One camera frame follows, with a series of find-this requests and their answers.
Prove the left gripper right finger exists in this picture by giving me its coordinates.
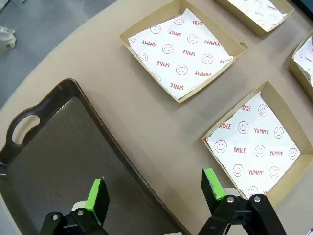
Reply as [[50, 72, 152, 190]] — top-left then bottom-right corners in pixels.
[[198, 168, 287, 235]]

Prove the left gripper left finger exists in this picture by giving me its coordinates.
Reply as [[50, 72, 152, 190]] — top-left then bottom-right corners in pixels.
[[39, 177, 110, 235]]

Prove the white smiley print paper liner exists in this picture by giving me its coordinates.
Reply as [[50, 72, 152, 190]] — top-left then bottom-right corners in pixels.
[[206, 92, 301, 196], [292, 36, 313, 86], [227, 0, 287, 32], [127, 7, 235, 100]]

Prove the kraft cardboard box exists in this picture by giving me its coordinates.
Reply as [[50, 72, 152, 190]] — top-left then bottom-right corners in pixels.
[[119, 0, 248, 103], [215, 0, 295, 37], [202, 80, 313, 208], [288, 30, 313, 101]]

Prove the dark brown plastic tray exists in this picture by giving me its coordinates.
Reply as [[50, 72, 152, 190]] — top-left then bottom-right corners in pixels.
[[0, 78, 191, 235]]

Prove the white crumpled object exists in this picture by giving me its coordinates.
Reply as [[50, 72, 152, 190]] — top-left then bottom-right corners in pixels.
[[0, 25, 17, 53]]

